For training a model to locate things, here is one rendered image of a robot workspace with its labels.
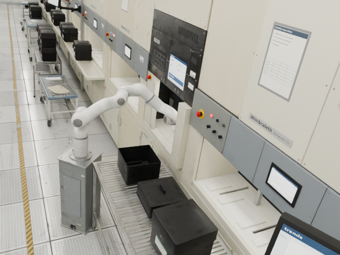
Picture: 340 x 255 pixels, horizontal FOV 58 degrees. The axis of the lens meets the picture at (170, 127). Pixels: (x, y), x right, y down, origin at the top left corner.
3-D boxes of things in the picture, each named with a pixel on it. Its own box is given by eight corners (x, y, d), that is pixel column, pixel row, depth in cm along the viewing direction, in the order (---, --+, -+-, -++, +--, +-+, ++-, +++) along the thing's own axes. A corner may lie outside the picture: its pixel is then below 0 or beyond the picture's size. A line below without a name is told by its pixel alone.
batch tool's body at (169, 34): (132, 187, 355) (148, 8, 266) (203, 174, 396) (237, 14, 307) (163, 246, 287) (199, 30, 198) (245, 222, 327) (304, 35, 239)
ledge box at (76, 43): (72, 55, 510) (71, 39, 498) (89, 55, 521) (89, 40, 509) (74, 60, 485) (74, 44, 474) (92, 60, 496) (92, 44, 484)
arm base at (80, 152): (64, 157, 261) (64, 138, 253) (77, 146, 278) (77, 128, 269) (84, 163, 257) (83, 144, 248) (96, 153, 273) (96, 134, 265)
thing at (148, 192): (135, 192, 233) (136, 177, 227) (170, 185, 245) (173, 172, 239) (149, 219, 210) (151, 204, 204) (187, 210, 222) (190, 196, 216)
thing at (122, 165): (147, 161, 272) (149, 144, 264) (159, 180, 250) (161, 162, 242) (116, 165, 260) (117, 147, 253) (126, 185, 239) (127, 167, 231)
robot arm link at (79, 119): (79, 123, 259) (75, 132, 244) (71, 112, 254) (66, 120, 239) (131, 97, 250) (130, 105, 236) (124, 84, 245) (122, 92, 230)
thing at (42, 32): (39, 43, 580) (38, 29, 568) (55, 43, 592) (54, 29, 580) (40, 47, 556) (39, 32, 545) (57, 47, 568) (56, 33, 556)
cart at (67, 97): (38, 101, 525) (36, 74, 503) (69, 99, 549) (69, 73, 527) (47, 127, 451) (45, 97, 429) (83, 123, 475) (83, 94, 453)
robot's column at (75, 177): (59, 225, 293) (56, 158, 259) (77, 207, 317) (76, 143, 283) (85, 235, 287) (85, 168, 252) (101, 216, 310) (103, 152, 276)
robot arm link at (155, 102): (159, 92, 236) (185, 118, 247) (151, 93, 250) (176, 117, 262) (152, 100, 234) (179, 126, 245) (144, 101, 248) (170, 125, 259)
